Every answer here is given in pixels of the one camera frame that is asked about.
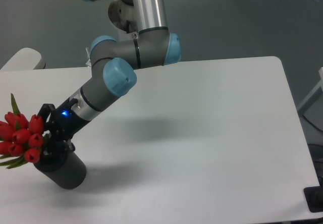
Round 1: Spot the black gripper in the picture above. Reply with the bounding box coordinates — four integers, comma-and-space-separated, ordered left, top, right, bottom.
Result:
37, 98, 90, 161

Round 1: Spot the red tulip bouquet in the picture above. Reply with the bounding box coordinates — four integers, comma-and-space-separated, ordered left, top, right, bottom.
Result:
1, 94, 51, 169

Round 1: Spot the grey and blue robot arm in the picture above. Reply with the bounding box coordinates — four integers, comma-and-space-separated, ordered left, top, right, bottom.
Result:
39, 0, 181, 160

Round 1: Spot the dark grey ribbed vase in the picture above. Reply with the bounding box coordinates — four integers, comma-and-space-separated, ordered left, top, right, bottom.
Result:
34, 152, 87, 190

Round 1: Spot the white chair armrest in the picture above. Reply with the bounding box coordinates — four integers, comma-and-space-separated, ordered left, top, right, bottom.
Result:
1, 47, 46, 72

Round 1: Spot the white furniture edge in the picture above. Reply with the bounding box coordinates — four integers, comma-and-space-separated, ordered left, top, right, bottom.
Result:
297, 68, 322, 116

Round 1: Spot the white metal base frame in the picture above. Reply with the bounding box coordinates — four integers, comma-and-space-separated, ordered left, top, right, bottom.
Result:
85, 47, 91, 67

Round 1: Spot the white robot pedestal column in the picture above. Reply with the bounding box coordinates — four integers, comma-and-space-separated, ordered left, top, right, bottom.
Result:
107, 0, 139, 41

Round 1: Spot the black cable grommet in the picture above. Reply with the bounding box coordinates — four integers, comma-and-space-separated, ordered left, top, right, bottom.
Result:
303, 186, 322, 213

